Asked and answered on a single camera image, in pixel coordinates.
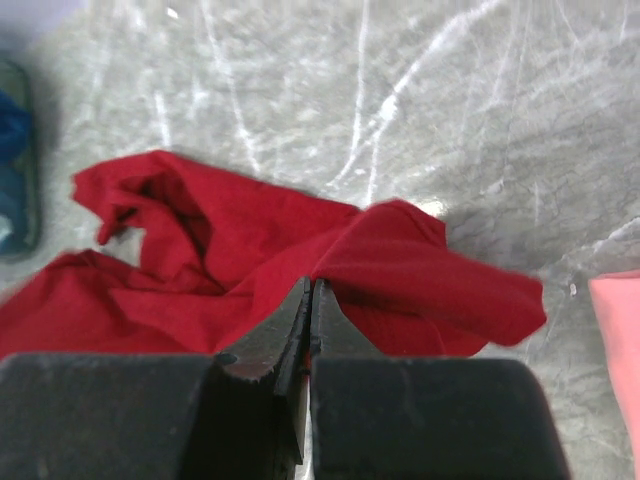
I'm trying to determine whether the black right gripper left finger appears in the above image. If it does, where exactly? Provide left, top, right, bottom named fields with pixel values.
left=1, top=278, right=311, bottom=479

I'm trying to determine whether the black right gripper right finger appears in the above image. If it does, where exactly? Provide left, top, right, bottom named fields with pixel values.
left=310, top=280, right=570, bottom=479

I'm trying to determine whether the red t shirt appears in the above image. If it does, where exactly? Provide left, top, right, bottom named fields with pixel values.
left=1, top=151, right=546, bottom=356

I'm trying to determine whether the folded pink t shirt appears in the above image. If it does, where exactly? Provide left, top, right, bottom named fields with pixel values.
left=589, top=270, right=639, bottom=456

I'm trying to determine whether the blue t shirt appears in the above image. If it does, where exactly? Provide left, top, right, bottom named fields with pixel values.
left=0, top=91, right=33, bottom=165

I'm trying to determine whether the teal laundry basket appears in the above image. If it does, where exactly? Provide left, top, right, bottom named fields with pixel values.
left=1, top=58, right=41, bottom=259

